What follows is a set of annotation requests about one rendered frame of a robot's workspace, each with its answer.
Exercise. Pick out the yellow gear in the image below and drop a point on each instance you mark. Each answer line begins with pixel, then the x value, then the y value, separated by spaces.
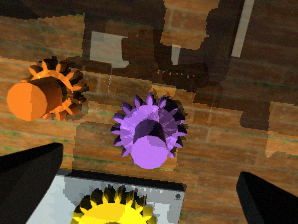
pixel 113 209

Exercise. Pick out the grey flat board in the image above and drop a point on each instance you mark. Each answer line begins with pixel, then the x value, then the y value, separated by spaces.
pixel 68 188

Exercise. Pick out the orange gear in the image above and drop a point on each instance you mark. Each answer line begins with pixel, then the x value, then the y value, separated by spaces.
pixel 49 91

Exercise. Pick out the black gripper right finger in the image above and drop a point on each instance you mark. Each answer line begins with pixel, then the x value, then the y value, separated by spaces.
pixel 265 203

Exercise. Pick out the purple gear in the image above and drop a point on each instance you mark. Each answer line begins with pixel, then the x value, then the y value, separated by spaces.
pixel 149 131

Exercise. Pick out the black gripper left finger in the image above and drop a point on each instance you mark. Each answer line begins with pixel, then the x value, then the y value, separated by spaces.
pixel 25 178

